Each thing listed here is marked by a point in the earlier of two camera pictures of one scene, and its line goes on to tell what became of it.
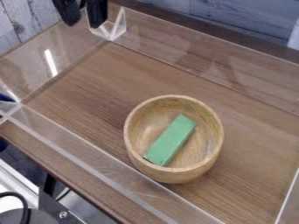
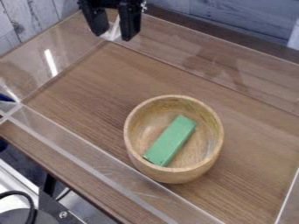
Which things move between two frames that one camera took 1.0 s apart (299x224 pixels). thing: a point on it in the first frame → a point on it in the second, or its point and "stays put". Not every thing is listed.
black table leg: [50, 185] stays put
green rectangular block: [169, 140] stays put
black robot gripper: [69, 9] → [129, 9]
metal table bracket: [49, 205] stays put
